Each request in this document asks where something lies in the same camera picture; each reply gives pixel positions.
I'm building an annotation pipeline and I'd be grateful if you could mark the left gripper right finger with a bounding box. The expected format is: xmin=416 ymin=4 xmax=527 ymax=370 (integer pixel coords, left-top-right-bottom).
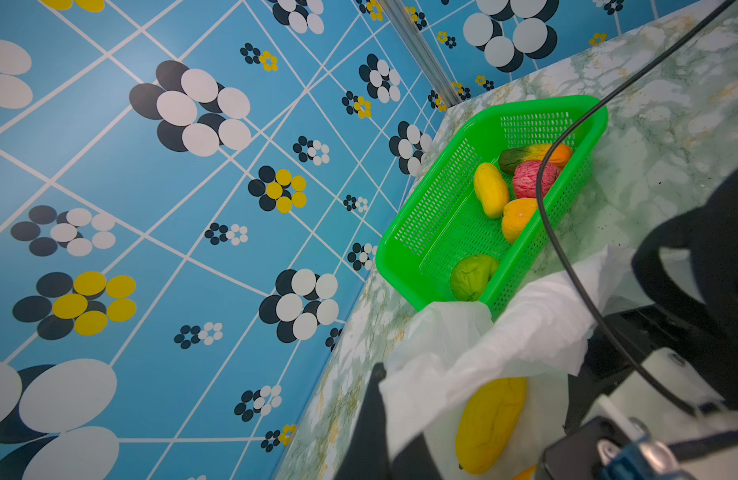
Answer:
xmin=390 ymin=434 xmax=442 ymax=480

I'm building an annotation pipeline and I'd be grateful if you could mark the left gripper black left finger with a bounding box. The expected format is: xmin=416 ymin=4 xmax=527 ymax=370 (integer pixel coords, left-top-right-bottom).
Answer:
xmin=335 ymin=363 xmax=389 ymax=480

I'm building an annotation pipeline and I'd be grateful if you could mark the white plastic bag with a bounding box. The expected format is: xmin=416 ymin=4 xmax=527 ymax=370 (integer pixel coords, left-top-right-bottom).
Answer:
xmin=378 ymin=242 xmax=646 ymax=480

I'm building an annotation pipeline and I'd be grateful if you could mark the green round fruit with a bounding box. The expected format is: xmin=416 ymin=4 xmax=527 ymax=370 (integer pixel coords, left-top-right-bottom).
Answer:
xmin=450 ymin=255 xmax=500 ymax=302

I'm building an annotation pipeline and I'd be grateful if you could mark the small orange yellow fruit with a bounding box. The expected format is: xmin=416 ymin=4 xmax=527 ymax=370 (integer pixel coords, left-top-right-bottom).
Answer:
xmin=501 ymin=198 xmax=537 ymax=244

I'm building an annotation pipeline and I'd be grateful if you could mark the yellow mango fruit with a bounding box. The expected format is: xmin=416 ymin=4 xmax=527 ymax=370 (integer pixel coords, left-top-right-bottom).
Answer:
xmin=474 ymin=163 xmax=510 ymax=219

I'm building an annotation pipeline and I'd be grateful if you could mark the pink red round fruit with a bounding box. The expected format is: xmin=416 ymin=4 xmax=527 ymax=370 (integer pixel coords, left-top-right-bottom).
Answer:
xmin=513 ymin=160 xmax=562 ymax=198

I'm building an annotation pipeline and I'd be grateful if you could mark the orange green papaya fruit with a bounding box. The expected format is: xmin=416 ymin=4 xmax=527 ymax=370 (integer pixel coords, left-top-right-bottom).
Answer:
xmin=498 ymin=144 xmax=573 ymax=175

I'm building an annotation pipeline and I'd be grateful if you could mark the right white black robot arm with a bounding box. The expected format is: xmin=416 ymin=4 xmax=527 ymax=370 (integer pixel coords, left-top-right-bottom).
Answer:
xmin=564 ymin=168 xmax=738 ymax=433

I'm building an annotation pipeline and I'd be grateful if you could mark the yellow wrinkled round fruit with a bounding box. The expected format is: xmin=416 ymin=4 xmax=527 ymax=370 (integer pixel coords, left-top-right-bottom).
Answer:
xmin=455 ymin=378 xmax=528 ymax=475

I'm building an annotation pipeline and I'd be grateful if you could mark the green plastic basket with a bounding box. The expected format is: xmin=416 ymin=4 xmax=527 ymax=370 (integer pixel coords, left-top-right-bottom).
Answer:
xmin=375 ymin=95 xmax=598 ymax=317

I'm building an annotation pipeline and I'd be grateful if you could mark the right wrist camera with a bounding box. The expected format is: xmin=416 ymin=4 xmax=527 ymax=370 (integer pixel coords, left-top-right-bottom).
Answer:
xmin=533 ymin=347 xmax=738 ymax=480

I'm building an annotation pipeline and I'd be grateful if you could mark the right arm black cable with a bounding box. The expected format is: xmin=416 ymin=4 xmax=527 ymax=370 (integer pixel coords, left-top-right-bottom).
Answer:
xmin=535 ymin=0 xmax=738 ymax=418

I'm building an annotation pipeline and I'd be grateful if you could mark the right aluminium corner post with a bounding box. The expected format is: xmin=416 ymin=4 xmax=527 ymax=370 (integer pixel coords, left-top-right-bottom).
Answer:
xmin=379 ymin=0 xmax=461 ymax=107

